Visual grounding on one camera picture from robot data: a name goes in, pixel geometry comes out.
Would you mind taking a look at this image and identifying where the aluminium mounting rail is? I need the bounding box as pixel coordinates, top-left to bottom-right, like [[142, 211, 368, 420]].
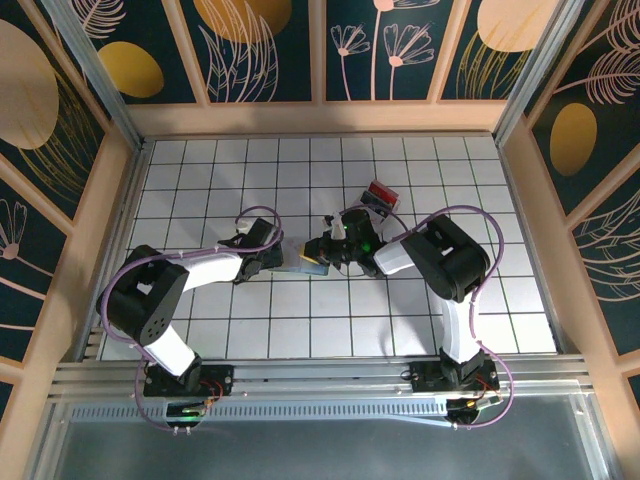
[[49, 353, 599, 401]]

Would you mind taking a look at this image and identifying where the grey metal shelf plate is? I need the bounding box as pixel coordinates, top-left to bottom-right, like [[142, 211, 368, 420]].
[[29, 394, 616, 480]]

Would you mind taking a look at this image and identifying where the aluminium frame post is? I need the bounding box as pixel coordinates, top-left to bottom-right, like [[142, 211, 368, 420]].
[[39, 0, 149, 151], [492, 0, 589, 146]]

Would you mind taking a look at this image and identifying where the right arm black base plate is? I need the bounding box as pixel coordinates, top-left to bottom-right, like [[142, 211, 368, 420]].
[[407, 360, 501, 396]]

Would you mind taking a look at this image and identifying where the small controller board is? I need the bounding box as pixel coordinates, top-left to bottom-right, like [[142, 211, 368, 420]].
[[164, 399, 207, 432], [446, 392, 503, 431]]

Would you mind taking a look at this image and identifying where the green card holder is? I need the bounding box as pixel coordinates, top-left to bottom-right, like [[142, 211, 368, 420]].
[[269, 234, 331, 279]]

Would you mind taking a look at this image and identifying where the yellow and blue card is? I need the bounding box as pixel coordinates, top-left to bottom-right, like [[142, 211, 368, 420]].
[[298, 254, 330, 277]]

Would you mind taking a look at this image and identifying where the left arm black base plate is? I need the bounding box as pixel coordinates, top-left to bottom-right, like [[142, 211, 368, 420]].
[[142, 363, 236, 399]]

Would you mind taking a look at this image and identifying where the slotted metal cable duct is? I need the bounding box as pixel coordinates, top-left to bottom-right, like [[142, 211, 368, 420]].
[[69, 401, 451, 425]]

